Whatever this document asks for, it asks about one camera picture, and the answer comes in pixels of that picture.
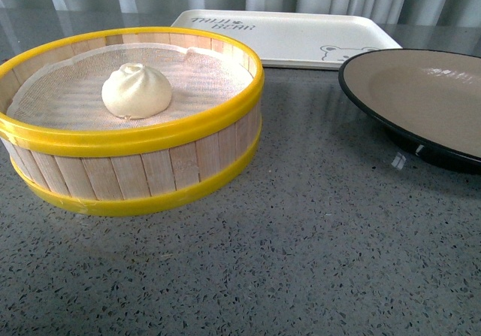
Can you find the beige plate with black rim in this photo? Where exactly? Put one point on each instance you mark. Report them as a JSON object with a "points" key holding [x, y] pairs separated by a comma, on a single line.
{"points": [[427, 100]]}

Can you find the white steamed bun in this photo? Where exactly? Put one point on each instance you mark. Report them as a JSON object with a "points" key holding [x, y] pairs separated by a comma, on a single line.
{"points": [[136, 91]]}

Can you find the white bear print tray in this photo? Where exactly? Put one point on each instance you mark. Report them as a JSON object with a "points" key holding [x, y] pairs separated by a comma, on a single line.
{"points": [[293, 40]]}

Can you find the white steamer liner cloth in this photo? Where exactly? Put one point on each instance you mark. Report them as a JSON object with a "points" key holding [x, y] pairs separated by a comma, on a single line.
{"points": [[67, 94]]}

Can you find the yellow rimmed bamboo steamer basket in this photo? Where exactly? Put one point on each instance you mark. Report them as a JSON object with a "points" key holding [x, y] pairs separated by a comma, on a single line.
{"points": [[138, 171]]}

